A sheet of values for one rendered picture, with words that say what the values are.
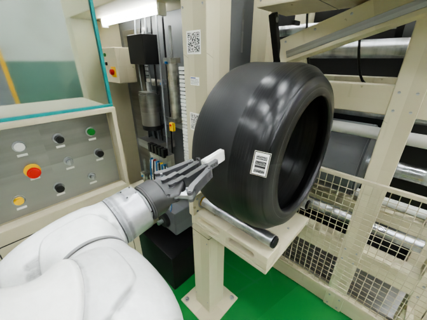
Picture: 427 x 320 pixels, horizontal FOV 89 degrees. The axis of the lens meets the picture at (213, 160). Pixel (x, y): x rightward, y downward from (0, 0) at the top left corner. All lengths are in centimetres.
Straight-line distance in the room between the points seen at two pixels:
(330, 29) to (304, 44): 10
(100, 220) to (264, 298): 150
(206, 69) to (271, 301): 148
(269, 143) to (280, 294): 139
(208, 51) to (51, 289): 76
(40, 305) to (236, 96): 54
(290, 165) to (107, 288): 91
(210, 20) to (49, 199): 92
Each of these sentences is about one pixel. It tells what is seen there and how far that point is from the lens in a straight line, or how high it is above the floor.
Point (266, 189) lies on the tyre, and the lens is 58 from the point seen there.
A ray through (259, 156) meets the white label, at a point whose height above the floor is 125.
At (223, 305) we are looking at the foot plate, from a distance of 169.
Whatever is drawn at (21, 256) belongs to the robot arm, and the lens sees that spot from 40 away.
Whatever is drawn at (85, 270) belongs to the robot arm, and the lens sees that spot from 27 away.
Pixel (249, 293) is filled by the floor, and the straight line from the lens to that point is 177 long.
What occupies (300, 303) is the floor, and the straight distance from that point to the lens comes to 181.
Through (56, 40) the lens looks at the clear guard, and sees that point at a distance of 101.
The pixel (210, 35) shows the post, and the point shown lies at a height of 153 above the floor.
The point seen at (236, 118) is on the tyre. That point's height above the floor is 132.
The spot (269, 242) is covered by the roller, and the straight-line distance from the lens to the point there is 79.
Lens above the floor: 146
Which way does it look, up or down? 25 degrees down
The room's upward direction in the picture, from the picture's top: straight up
